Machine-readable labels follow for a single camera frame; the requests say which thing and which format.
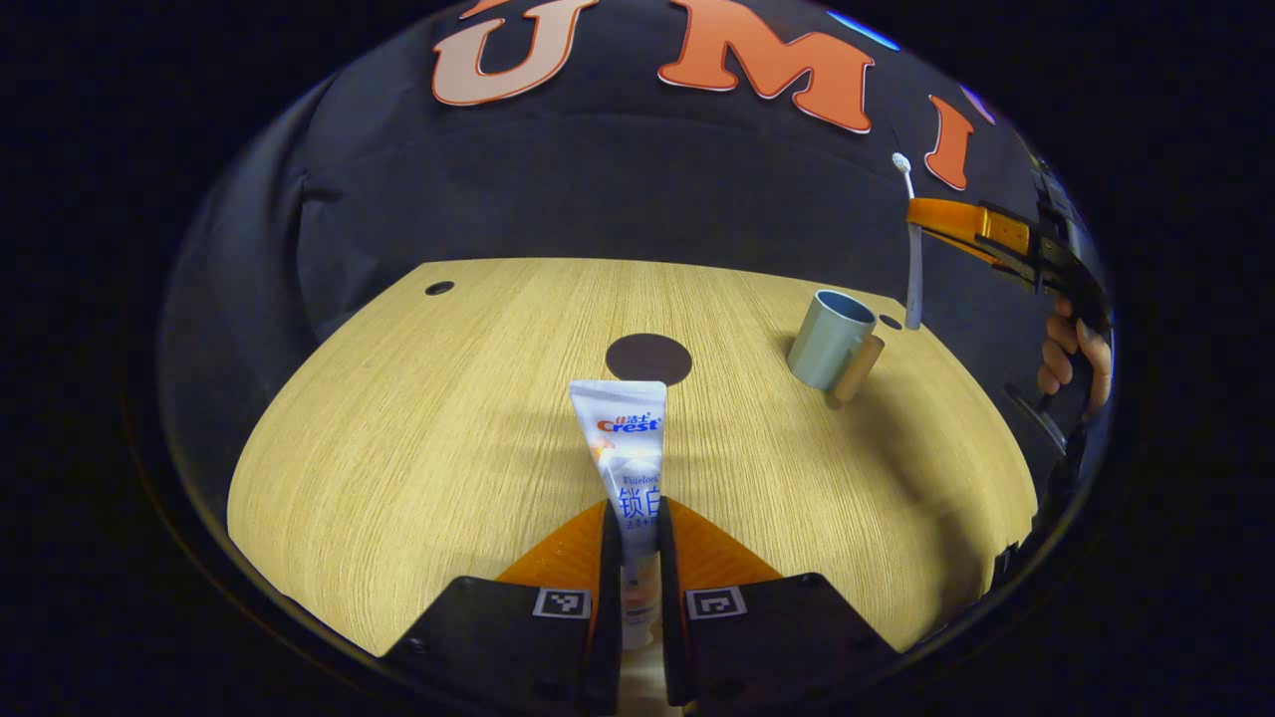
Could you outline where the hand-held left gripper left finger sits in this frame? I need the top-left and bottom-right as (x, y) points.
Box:
(383, 498), (624, 716)

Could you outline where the dark round coaster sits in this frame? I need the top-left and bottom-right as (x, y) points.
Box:
(606, 334), (693, 387)

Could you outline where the white toothbrush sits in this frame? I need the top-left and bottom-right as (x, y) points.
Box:
(892, 151), (925, 332)

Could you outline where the black backdrop cloth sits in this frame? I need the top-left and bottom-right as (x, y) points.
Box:
(159, 0), (1107, 559)

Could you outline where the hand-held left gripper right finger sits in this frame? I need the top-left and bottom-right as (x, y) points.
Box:
(657, 496), (902, 716)

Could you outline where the white toothpaste tube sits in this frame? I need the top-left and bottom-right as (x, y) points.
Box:
(569, 379), (668, 650)

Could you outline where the light blue cup wooden handle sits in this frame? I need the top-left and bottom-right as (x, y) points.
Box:
(787, 289), (886, 404)

